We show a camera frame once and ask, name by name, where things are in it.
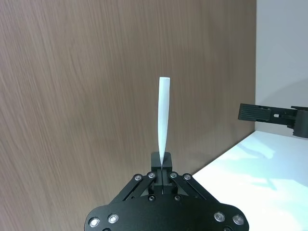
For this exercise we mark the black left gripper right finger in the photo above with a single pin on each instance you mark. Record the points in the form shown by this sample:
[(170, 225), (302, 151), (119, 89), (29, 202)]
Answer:
[(168, 166)]

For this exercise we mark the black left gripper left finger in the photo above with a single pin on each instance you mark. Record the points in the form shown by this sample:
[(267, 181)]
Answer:
[(156, 166)]

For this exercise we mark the white table cloth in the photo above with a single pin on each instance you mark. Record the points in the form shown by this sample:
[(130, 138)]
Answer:
[(260, 183)]

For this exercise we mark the thin white plastic strip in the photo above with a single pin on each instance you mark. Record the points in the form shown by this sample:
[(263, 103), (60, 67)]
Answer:
[(164, 115)]

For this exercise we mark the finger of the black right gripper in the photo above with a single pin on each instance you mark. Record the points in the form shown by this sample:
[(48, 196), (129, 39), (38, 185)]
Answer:
[(255, 112)]

